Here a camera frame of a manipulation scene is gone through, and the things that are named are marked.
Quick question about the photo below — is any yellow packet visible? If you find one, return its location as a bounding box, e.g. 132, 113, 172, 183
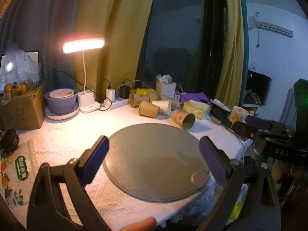
227, 184, 248, 223

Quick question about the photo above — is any black monitor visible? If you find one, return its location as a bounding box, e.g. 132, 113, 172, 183
245, 70, 272, 106

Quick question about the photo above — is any fruit print plastic bag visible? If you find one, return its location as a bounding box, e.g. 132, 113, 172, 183
0, 147, 33, 207

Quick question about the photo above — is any cardboard box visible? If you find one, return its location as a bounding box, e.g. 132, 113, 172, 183
0, 82, 47, 130

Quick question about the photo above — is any white desk lamp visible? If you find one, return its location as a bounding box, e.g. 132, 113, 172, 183
63, 38, 105, 113

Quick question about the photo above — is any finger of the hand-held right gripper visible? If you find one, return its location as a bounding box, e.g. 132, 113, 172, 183
245, 115, 296, 136
232, 121, 268, 143

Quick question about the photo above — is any white bear print mug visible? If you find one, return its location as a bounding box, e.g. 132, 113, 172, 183
228, 106, 249, 124

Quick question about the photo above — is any purple bowl stack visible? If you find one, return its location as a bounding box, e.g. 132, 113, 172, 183
44, 89, 79, 115

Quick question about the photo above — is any white paper cup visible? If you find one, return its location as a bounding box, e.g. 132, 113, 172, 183
151, 100, 172, 115

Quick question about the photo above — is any white power strip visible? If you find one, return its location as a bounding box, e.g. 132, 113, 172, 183
100, 97, 131, 110

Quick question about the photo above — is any black cable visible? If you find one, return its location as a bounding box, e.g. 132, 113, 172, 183
41, 64, 112, 112

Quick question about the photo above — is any clear plastic fruit bag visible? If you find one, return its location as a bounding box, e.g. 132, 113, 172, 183
0, 41, 42, 101

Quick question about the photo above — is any white textured table cloth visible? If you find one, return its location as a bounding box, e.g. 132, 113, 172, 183
0, 101, 248, 231

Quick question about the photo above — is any pink bowl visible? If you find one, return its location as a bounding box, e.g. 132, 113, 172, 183
49, 89, 75, 99

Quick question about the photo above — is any grey round mat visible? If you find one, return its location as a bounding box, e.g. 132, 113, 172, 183
102, 123, 213, 203

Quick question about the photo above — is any printed brown paper cup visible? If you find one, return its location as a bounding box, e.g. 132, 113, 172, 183
130, 93, 145, 107
171, 109, 196, 130

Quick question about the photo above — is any dark window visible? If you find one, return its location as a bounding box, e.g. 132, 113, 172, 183
136, 0, 228, 97

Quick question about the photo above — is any black round case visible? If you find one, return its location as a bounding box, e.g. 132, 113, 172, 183
0, 128, 20, 158

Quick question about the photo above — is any purple rimmed plate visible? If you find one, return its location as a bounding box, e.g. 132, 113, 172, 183
44, 102, 80, 121

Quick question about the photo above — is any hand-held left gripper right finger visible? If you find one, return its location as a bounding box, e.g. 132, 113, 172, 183
191, 136, 282, 231

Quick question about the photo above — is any person's left hand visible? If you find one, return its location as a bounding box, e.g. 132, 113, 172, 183
119, 217, 157, 231

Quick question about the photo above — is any yellow tissue pack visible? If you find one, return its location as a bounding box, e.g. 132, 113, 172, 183
183, 100, 210, 120

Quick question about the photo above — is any black pouch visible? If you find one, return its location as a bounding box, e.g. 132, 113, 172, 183
210, 107, 232, 126

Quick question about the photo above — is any white air conditioner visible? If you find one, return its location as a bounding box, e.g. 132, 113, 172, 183
248, 16, 294, 38

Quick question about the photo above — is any white woven basket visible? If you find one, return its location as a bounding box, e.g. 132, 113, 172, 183
156, 79, 177, 97

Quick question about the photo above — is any purple cloth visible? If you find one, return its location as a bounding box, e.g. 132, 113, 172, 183
179, 92, 212, 104

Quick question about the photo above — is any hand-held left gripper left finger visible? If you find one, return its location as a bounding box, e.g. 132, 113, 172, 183
26, 135, 113, 231

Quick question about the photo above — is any yellow curtain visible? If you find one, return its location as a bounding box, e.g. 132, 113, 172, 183
73, 0, 158, 101
215, 0, 248, 104

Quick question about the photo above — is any yellow plastic bag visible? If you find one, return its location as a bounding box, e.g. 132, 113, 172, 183
133, 88, 157, 96

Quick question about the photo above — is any white tube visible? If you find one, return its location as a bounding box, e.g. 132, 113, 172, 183
210, 99, 231, 112

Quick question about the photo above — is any plain brown paper cup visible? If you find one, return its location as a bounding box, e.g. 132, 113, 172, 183
138, 100, 160, 119
144, 90, 160, 103

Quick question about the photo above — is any grey curtain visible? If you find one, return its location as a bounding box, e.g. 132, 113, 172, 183
0, 0, 85, 85

